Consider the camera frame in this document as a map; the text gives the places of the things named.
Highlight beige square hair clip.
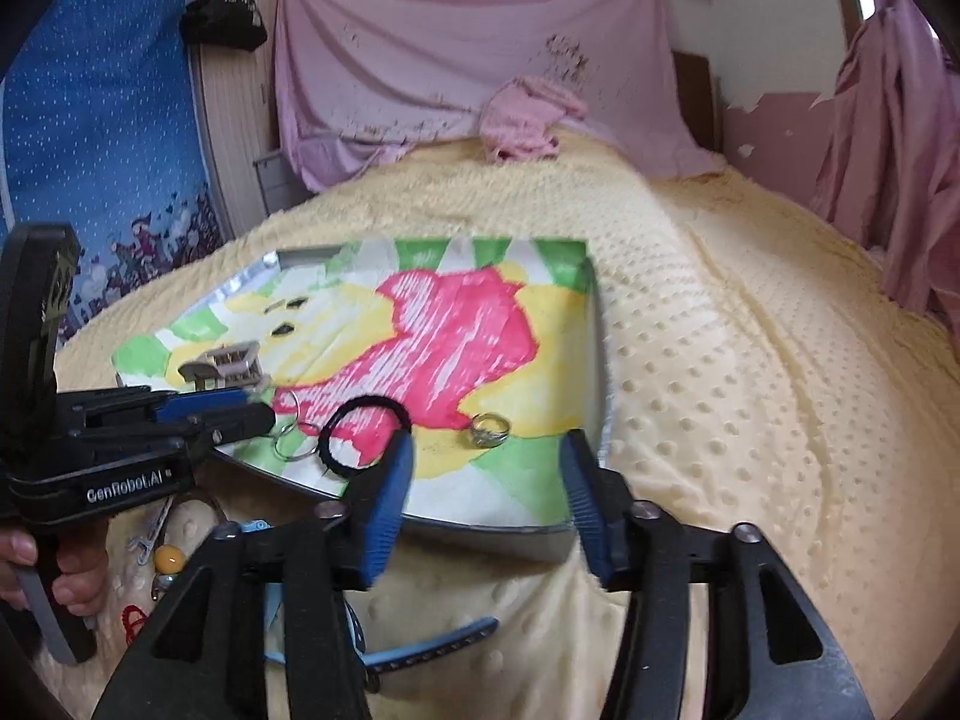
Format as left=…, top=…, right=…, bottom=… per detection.
left=178, top=341, right=270, bottom=394

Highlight silver wire hoop rings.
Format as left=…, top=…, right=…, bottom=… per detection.
left=266, top=388, right=324, bottom=464

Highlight black braided hair tie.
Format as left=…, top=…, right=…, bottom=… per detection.
left=316, top=393, right=417, bottom=481

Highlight silver finger ring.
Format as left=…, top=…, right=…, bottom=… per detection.
left=467, top=411, right=514, bottom=452

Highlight person's left hand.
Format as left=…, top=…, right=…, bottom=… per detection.
left=0, top=520, right=109, bottom=617

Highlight white hair clip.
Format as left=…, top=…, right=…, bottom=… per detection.
left=127, top=496, right=176, bottom=567

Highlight blue hair clip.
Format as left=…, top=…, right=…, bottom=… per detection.
left=239, top=520, right=500, bottom=678

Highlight metal tray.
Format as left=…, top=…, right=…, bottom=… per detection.
left=109, top=237, right=619, bottom=564

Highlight colourful cartoon towel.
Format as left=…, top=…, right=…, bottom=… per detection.
left=110, top=237, right=607, bottom=530

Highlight yellow dotted bed blanket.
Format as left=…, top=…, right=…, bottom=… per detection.
left=57, top=132, right=958, bottom=718

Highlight grey drawer unit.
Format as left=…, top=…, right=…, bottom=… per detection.
left=252, top=149, right=313, bottom=215

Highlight blue patterned wardrobe curtain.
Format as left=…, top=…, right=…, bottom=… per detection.
left=2, top=0, right=224, bottom=338

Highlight wooden wardrobe panel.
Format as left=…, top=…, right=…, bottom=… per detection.
left=190, top=0, right=280, bottom=238

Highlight pink crumpled cloth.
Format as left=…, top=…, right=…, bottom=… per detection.
left=478, top=76, right=589, bottom=164

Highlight pink hanging sheet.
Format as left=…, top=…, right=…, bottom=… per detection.
left=275, top=0, right=721, bottom=192

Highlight black hanging bag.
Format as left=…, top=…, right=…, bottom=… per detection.
left=179, top=0, right=268, bottom=52

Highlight dark wooden headboard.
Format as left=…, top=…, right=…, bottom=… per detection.
left=672, top=50, right=719, bottom=151

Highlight pink window curtain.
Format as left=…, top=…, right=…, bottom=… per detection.
left=811, top=0, right=958, bottom=335

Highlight amber bead bracelet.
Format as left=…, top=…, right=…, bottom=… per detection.
left=148, top=486, right=232, bottom=605

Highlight red string bracelet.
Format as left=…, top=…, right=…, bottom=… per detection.
left=118, top=601, right=152, bottom=647

